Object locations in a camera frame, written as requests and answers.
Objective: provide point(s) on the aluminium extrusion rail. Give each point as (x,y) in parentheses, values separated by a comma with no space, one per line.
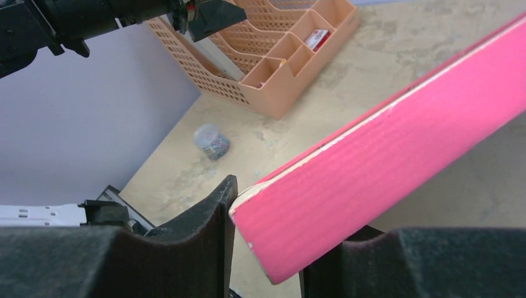
(124,213)

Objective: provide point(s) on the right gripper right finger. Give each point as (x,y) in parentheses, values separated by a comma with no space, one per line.
(421,262)

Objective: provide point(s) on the grey folder in organizer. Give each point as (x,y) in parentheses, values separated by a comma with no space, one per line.
(203,62)

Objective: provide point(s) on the red white small box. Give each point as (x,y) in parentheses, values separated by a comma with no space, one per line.
(316,39)

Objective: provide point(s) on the clear jar of clips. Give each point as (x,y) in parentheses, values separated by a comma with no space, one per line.
(211,141)

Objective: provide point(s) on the pink picture frame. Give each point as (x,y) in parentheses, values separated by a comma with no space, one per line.
(313,202)

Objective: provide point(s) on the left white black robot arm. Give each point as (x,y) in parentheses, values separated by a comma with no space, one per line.
(60,25)

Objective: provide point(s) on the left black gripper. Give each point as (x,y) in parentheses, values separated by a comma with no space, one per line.
(201,18)

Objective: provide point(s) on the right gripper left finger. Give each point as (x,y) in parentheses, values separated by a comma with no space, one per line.
(76,250)

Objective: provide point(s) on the orange plastic file organizer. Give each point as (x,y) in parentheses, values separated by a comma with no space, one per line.
(269,47)

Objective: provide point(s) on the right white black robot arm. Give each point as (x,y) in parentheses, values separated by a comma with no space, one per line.
(104,248)

